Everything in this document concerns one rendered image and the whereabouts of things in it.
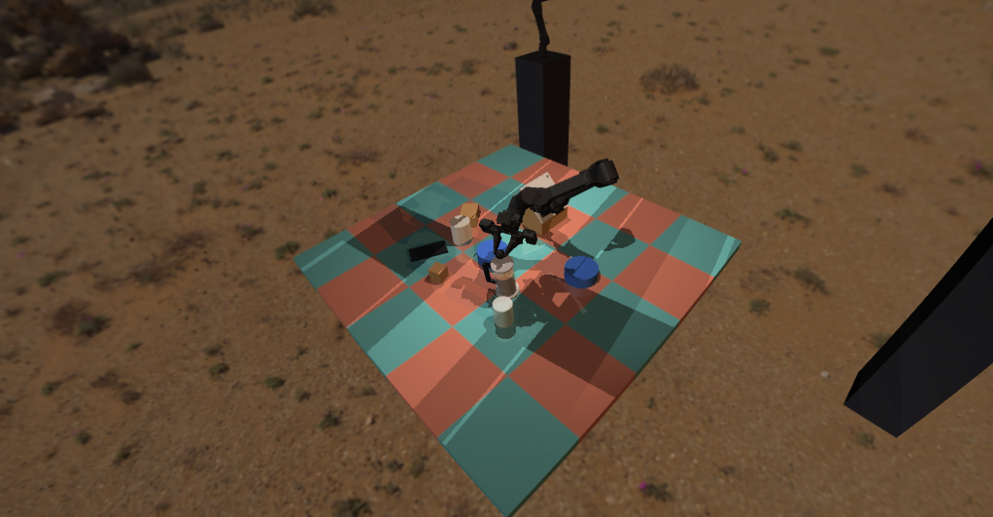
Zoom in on beige cylinder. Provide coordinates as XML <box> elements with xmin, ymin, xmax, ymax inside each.
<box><xmin>450</xmin><ymin>215</ymin><xmax>472</xmax><ymax>246</ymax></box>

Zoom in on blue short cylinder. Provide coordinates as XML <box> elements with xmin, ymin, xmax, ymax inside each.
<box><xmin>565</xmin><ymin>256</ymin><xmax>599</xmax><ymax>289</ymax></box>
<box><xmin>477</xmin><ymin>240</ymin><xmax>507</xmax><ymax>266</ymax></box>

